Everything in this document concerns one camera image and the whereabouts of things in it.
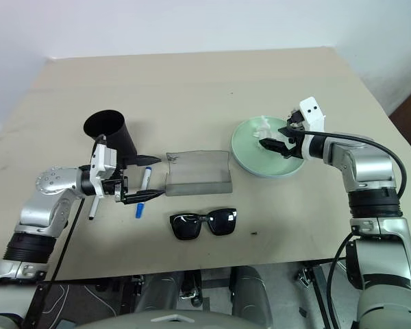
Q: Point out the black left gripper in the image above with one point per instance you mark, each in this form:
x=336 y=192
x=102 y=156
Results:
x=119 y=185

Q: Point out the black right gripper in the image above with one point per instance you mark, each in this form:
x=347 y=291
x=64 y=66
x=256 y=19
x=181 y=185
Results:
x=297 y=150

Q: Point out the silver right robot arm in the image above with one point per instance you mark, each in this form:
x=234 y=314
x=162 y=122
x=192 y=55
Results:
x=370 y=161

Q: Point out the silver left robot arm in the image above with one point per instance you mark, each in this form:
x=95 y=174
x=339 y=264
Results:
x=44 y=212

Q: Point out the black cup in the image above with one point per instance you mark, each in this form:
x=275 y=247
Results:
x=120 y=137

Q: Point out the clear grey glasses case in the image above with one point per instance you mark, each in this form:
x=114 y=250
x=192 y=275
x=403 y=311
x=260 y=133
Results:
x=198 y=168

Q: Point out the white marker with blue cap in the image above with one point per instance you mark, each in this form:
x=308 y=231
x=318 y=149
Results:
x=146 y=178

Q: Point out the small white plastic object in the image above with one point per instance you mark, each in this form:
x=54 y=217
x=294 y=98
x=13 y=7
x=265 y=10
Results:
x=263 y=128

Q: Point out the light green plate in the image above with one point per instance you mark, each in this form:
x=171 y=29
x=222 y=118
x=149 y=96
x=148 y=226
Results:
x=253 y=157

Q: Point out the white marker with black tip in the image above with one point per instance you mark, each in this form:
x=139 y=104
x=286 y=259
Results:
x=94 y=205

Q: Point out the black sunglasses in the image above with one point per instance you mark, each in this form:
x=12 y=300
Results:
x=188 y=226

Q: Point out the grey rounded robot leg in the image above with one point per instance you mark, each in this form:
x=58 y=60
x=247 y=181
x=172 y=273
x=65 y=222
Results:
x=155 y=294
x=251 y=294

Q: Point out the silver metal clamp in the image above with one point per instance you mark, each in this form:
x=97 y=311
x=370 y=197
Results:
x=190 y=291
x=305 y=275

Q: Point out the dark patterned floor mat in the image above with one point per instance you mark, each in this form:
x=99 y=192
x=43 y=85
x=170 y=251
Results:
x=75 y=298

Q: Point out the grey rounded robot torso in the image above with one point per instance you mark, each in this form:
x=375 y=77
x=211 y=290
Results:
x=178 y=318

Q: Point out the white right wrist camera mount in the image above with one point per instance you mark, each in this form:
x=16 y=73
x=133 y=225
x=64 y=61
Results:
x=311 y=113

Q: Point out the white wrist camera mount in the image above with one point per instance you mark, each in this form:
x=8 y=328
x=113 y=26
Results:
x=103 y=161
x=311 y=113

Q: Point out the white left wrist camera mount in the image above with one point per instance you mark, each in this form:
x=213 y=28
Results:
x=103 y=161

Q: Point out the black flat frame bar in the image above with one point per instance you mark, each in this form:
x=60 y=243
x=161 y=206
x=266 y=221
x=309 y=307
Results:
x=323 y=298
x=37 y=301

